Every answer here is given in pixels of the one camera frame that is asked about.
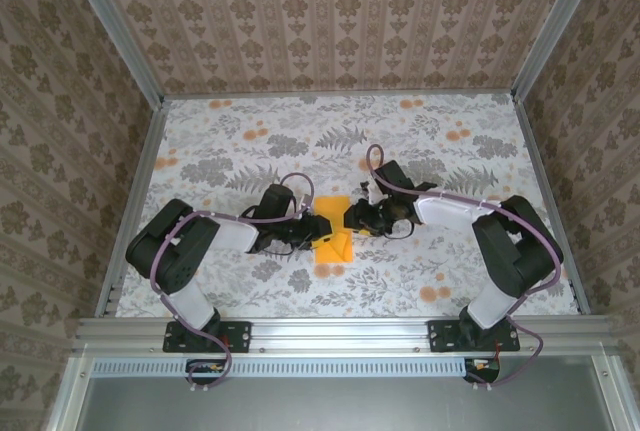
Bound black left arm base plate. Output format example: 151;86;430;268
163;319;251;354

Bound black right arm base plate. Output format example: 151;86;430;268
428;319;521;354

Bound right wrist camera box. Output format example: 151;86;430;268
360;180;389;207

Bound aluminium frame post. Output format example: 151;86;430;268
59;0;166;107
509;0;609;102

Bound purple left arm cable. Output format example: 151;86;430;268
149;172;316;395

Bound aluminium side rail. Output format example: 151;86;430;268
94;98;169;317
512;95;591;315

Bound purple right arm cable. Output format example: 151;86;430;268
365;144;565;392

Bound orange paper sheet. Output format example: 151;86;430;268
313;194;354;266

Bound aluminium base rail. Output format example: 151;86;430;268
74;315;619;355

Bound white slotted cable duct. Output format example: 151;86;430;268
92;356;501;378

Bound black connector module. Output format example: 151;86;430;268
463;356;503;385
185;358;234;385

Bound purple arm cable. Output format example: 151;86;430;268
365;144;565;392
149;172;316;395

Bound grey metal panel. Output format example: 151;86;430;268
47;353;640;431

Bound floral table mat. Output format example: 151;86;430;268
114;94;581;320

